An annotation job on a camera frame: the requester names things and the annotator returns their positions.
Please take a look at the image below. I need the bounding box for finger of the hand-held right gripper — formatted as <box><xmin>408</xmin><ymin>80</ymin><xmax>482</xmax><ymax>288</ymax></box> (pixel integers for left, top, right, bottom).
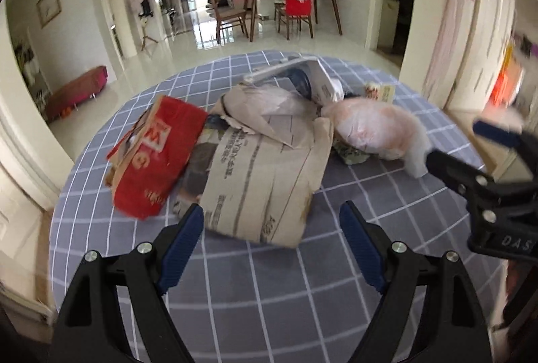
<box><xmin>424</xmin><ymin>148</ymin><xmax>538</xmax><ymax>238</ymax></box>
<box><xmin>471</xmin><ymin>118</ymin><xmax>538</xmax><ymax>179</ymax></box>

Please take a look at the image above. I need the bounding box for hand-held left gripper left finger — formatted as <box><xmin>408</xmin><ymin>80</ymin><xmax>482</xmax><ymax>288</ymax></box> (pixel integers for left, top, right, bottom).
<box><xmin>48</xmin><ymin>203</ymin><xmax>205</xmax><ymax>363</ymax></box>

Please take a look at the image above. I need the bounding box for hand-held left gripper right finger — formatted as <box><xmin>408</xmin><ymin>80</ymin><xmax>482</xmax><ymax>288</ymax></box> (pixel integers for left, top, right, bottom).
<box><xmin>339</xmin><ymin>200</ymin><xmax>492</xmax><ymax>363</ymax></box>

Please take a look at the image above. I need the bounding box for red paper bag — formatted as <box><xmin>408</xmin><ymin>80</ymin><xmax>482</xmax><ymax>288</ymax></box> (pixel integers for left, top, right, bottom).
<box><xmin>105</xmin><ymin>95</ymin><xmax>209</xmax><ymax>221</ymax></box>

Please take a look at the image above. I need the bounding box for pink white plastic bag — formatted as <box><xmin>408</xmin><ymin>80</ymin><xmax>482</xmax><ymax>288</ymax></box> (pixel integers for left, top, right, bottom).
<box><xmin>321</xmin><ymin>96</ymin><xmax>433</xmax><ymax>179</ymax></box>

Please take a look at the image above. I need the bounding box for newspaper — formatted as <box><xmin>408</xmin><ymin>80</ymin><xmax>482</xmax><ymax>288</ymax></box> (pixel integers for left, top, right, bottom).
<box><xmin>172</xmin><ymin>82</ymin><xmax>335</xmax><ymax>249</ymax></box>

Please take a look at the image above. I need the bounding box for grey checked tablecloth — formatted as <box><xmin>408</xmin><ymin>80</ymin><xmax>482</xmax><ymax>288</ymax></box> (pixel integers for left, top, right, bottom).
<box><xmin>47</xmin><ymin>49</ymin><xmax>511</xmax><ymax>363</ymax></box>

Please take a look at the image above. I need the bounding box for white door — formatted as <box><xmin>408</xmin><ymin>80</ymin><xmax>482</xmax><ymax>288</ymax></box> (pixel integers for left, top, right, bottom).
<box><xmin>446</xmin><ymin>0</ymin><xmax>517</xmax><ymax>107</ymax></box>

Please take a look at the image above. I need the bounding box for green packet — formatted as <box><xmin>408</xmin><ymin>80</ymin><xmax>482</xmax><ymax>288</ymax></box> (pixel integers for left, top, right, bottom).
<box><xmin>334</xmin><ymin>140</ymin><xmax>371</xmax><ymax>165</ymax></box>

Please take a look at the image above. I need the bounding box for small beige printed packet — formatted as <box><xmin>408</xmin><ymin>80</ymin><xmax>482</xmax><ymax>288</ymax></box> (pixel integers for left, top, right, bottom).
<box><xmin>363</xmin><ymin>81</ymin><xmax>396</xmax><ymax>103</ymax></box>

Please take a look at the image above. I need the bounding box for white cardboard box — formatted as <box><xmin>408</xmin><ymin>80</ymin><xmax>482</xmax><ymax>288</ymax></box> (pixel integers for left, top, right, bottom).
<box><xmin>243</xmin><ymin>56</ymin><xmax>345</xmax><ymax>105</ymax></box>

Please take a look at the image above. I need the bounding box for pink bench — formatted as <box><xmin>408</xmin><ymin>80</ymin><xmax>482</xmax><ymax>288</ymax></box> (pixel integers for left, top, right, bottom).
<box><xmin>44</xmin><ymin>66</ymin><xmax>109</xmax><ymax>123</ymax></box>

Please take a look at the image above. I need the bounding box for wooden tripod stand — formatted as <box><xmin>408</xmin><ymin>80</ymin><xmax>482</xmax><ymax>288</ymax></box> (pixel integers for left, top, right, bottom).
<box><xmin>139</xmin><ymin>16</ymin><xmax>159</xmax><ymax>51</ymax></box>

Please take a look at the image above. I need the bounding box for wooden chair with shirt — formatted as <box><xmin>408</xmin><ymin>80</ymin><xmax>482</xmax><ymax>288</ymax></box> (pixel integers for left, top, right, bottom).
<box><xmin>275</xmin><ymin>0</ymin><xmax>318</xmax><ymax>40</ymax></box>

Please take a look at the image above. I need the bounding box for red shirt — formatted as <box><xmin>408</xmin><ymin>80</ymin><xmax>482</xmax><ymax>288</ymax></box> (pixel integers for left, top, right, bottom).
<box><xmin>281</xmin><ymin>0</ymin><xmax>317</xmax><ymax>17</ymax></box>

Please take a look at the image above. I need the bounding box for white shelf rack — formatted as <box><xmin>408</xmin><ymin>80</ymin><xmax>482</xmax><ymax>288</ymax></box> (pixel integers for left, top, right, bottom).
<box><xmin>12</xmin><ymin>39</ymin><xmax>47</xmax><ymax>112</ymax></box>

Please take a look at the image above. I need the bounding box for orange wall poster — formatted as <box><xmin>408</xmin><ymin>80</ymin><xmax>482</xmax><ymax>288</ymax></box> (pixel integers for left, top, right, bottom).
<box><xmin>483</xmin><ymin>44</ymin><xmax>526</xmax><ymax>107</ymax></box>

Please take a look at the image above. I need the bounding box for framed wall picture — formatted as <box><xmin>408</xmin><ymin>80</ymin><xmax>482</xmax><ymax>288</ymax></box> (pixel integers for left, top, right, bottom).
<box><xmin>36</xmin><ymin>0</ymin><xmax>62</xmax><ymax>28</ymax></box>

